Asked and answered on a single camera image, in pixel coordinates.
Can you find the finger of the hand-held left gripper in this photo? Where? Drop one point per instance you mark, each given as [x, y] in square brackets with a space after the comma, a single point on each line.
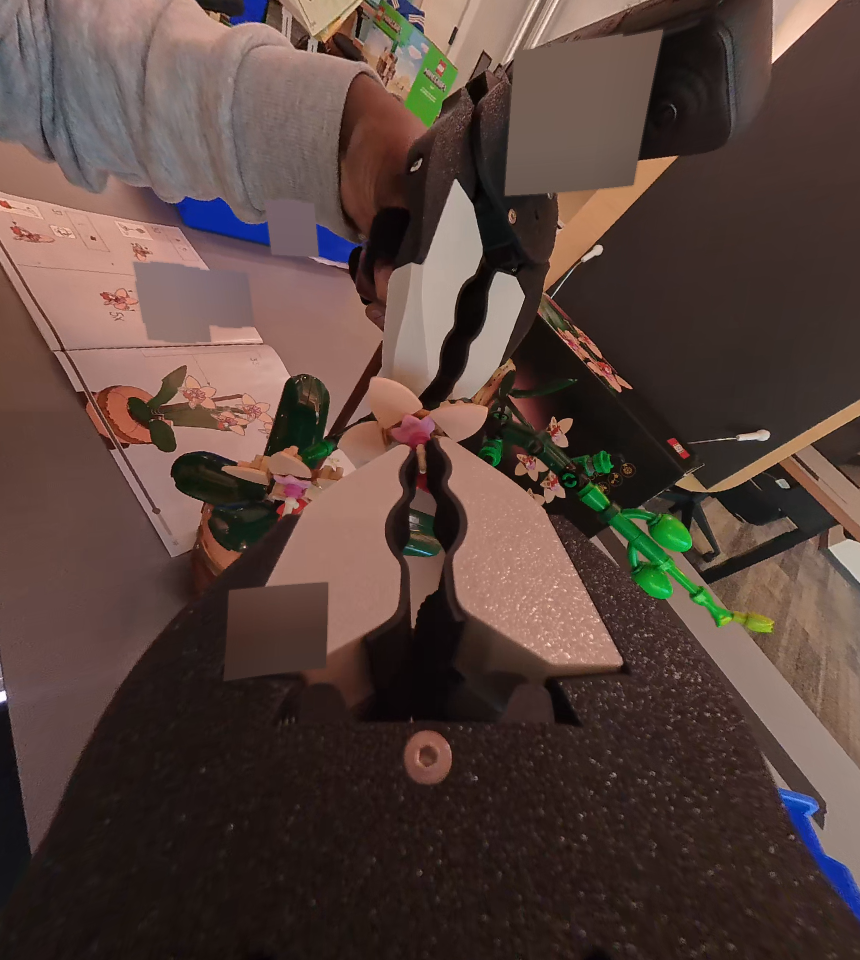
[497, 322]
[419, 322]

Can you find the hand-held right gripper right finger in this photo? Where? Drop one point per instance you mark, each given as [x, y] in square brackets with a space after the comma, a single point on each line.
[520, 570]

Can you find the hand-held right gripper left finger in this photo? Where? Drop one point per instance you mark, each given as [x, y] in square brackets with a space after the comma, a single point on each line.
[340, 540]

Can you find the white pink brick flower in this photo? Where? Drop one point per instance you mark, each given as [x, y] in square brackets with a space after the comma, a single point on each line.
[392, 405]

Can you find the brick orchid plant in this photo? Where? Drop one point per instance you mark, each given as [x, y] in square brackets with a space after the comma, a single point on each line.
[295, 412]

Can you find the person's left forearm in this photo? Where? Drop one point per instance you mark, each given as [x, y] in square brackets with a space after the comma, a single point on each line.
[137, 90]

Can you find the grey desk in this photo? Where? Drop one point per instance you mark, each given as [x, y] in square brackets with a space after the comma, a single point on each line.
[100, 600]

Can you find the person's left hand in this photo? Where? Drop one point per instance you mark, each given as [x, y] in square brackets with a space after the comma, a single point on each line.
[374, 157]

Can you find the green toy box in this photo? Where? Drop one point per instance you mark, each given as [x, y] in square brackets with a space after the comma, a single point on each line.
[430, 82]

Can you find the black orchid product box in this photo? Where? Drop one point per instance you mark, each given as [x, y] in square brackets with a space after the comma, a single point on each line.
[625, 420]

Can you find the black divider panel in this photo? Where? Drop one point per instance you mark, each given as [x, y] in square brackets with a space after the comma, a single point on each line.
[737, 285]

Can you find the open instruction booklet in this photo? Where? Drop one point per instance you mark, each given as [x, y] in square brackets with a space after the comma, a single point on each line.
[62, 285]

